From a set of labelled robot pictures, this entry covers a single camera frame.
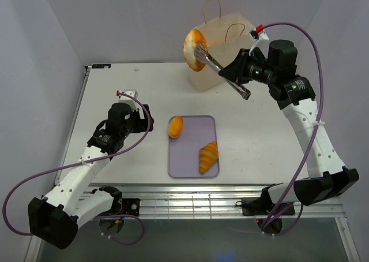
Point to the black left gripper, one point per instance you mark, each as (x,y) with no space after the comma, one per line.
(142,123)

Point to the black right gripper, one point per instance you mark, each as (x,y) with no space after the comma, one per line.
(236,70)

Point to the metal kitchen tongs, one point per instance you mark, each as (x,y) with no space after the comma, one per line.
(202,55)

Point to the oval white-topped fake bread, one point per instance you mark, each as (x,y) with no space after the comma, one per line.
(193,38)

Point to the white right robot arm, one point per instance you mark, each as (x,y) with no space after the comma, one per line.
(328,176)

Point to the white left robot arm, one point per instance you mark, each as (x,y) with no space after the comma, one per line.
(57,217)

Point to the white paper bag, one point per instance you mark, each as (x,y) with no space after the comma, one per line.
(225,36)

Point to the fake croissant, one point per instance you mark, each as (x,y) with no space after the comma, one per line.
(208,155)

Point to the small round orange bun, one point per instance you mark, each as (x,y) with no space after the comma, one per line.
(175,127)

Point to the lilac plastic tray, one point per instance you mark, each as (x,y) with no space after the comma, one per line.
(183,151)

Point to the left blue table label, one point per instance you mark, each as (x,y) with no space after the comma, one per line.
(101,66)

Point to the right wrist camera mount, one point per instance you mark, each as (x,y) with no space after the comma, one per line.
(260,38)

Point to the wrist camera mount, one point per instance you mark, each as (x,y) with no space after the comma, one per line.
(127,97)
(260,38)

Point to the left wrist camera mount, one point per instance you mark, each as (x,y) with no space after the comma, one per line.
(127,97)

